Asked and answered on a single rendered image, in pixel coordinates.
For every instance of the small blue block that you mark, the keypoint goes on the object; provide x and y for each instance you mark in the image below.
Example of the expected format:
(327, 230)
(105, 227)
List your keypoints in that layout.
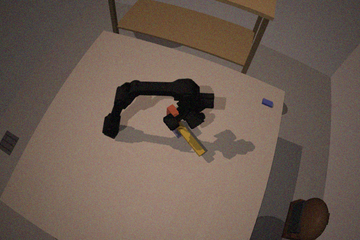
(267, 102)

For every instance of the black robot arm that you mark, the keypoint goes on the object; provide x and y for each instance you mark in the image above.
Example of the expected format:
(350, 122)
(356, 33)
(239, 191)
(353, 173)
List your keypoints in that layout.
(184, 90)

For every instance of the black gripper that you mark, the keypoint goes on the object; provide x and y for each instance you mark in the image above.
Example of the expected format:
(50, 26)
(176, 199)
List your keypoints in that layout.
(173, 122)

